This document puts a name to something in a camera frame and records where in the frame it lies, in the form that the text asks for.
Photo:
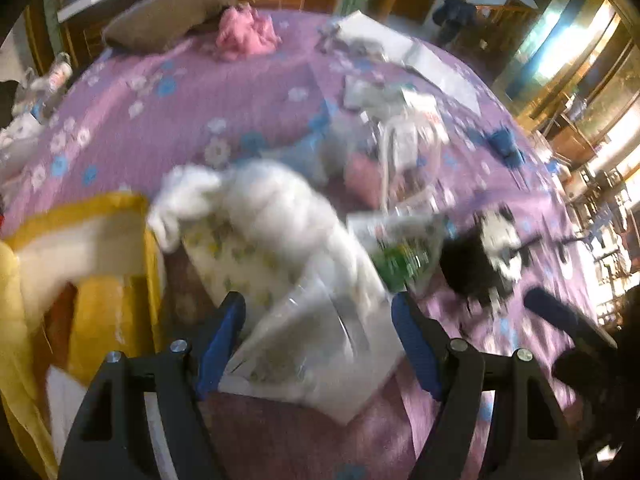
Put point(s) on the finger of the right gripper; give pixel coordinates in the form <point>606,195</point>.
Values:
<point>567,319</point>

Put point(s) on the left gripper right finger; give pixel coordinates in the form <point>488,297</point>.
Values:
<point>528,436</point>

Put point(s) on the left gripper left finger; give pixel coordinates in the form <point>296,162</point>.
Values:
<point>110,436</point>

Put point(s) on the yellow flower tissue pack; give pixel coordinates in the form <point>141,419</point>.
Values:
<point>226,262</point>

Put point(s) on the white towel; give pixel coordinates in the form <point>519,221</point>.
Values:
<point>267,203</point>

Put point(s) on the pale yellow towel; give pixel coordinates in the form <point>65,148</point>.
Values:
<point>19,391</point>

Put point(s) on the black white motor part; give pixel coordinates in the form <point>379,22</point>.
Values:
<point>486,261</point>

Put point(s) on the yellow storage box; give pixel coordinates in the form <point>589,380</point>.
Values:
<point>104,236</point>

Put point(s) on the blue rolled towel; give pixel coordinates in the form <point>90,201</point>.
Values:
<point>503,145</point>

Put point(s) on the person in dark clothes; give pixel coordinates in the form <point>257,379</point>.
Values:
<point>451,17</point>

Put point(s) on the purple floral table cloth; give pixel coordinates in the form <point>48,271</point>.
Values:
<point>129,119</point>

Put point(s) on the white plastic bag sheets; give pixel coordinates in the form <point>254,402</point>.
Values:
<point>362,34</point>

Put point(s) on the clear plastic bags pile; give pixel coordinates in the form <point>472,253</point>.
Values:
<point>35,101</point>

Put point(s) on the pink cloth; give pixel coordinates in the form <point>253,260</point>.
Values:
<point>244,32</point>

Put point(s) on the brown plush cushion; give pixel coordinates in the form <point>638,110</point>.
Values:
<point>155,26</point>

